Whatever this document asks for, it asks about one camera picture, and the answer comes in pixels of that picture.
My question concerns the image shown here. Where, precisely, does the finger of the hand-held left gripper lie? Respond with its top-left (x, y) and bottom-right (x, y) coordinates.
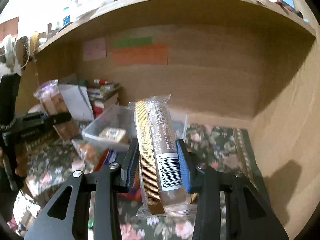
top-left (43, 112), bottom-right (73, 128)

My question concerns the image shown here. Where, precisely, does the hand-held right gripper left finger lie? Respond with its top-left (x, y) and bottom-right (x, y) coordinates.
top-left (24, 138), bottom-right (139, 240)

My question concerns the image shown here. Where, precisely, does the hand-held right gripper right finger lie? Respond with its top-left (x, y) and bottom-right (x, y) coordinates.
top-left (176, 140), bottom-right (289, 240)

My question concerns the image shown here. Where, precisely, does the brown purple-topped snack packet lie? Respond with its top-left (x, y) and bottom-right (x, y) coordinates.
top-left (34, 79), bottom-right (83, 141)

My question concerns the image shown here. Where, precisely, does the brown gold-edged snack packet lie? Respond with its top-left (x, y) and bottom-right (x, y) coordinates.
top-left (127, 94), bottom-right (198, 217)

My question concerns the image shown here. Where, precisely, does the clear plastic container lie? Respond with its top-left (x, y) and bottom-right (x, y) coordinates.
top-left (82, 104), bottom-right (188, 153)

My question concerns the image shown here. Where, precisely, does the person's left hand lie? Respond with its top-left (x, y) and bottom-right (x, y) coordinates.
top-left (0, 146), bottom-right (27, 179)

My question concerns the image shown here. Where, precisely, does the red and blue packet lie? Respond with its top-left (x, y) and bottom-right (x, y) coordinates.
top-left (93, 148), bottom-right (141, 201)

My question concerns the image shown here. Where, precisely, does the white cardboard box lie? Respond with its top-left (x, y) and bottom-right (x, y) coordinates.
top-left (58, 83), bottom-right (94, 122)

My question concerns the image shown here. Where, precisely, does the small beige snack packet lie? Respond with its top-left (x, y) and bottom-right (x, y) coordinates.
top-left (98, 127), bottom-right (126, 144)

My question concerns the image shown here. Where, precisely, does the floral cloth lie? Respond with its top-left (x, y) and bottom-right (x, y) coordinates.
top-left (12, 120), bottom-right (272, 240)

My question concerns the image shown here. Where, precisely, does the orange snack packet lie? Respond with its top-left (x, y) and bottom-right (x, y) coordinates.
top-left (72, 139), bottom-right (103, 167)

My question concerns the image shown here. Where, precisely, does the stack of books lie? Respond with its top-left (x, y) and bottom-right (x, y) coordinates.
top-left (86, 78), bottom-right (122, 117)

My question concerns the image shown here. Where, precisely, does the coil of twine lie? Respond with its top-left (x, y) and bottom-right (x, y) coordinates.
top-left (14, 36), bottom-right (34, 71)

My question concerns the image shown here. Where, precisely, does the pink sticky note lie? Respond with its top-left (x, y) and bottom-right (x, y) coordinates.
top-left (82, 37), bottom-right (107, 61)

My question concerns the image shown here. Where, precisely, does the wooden shelf unit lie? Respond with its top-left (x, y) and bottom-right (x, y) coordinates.
top-left (15, 0), bottom-right (320, 240)

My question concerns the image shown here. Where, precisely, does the orange sticky note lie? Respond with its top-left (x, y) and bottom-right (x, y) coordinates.
top-left (111, 43), bottom-right (168, 66)

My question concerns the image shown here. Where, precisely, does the green sticky note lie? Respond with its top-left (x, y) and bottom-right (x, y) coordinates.
top-left (112, 37), bottom-right (153, 49)

